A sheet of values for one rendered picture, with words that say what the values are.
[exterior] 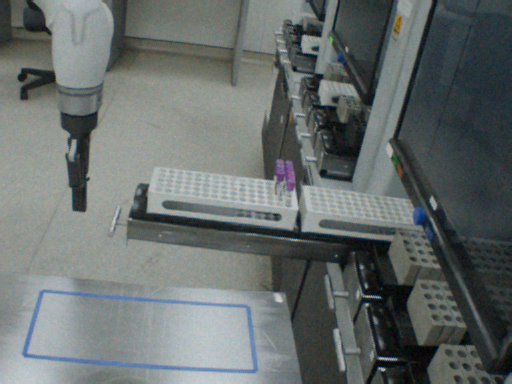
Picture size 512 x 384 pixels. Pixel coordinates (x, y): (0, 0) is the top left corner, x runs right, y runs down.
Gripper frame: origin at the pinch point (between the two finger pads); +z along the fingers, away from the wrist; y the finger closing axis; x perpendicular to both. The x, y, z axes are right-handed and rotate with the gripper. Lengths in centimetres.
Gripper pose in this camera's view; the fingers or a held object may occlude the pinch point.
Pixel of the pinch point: (79, 196)
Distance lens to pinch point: 117.7
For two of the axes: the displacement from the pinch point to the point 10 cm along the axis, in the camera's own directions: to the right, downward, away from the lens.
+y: 0.3, -5.5, 8.4
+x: -9.9, -1.2, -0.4
